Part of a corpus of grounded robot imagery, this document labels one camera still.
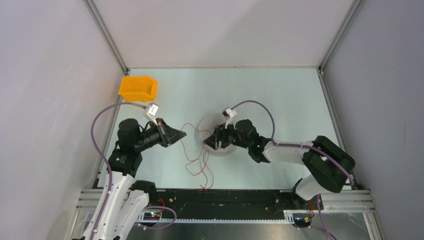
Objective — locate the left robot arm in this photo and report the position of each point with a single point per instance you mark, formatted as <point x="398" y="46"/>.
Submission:
<point x="123" y="197"/>

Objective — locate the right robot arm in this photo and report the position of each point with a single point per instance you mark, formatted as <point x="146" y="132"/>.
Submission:
<point x="330" y="167"/>

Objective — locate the right controller board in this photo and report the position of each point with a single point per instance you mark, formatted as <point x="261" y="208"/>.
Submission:
<point x="302" y="222"/>

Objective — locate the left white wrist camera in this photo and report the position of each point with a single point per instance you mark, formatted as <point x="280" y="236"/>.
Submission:
<point x="150" y="112"/>

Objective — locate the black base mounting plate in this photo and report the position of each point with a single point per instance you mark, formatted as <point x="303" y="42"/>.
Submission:
<point x="234" y="205"/>

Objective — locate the white perforated cable spool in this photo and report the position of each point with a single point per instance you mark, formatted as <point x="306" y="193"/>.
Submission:
<point x="207" y="127"/>

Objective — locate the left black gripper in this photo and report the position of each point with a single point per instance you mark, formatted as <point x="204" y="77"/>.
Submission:
<point x="170" y="136"/>

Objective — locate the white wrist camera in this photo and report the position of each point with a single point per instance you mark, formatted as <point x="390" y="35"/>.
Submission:
<point x="150" y="112"/>
<point x="230" y="116"/>

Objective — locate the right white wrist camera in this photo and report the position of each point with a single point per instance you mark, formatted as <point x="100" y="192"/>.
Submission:
<point x="230" y="116"/>

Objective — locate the controller board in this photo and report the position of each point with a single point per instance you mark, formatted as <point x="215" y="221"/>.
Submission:
<point x="302" y="222"/>
<point x="151" y="216"/>

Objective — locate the left controller board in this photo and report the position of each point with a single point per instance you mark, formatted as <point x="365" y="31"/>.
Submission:
<point x="151" y="216"/>

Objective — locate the orange plastic bin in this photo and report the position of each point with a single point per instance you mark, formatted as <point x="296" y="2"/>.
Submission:
<point x="138" y="88"/>

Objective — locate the aluminium frame rail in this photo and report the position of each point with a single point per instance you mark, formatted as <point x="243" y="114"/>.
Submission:
<point x="347" y="201"/>

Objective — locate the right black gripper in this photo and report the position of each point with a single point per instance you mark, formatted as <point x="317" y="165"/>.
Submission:
<point x="220" y="135"/>

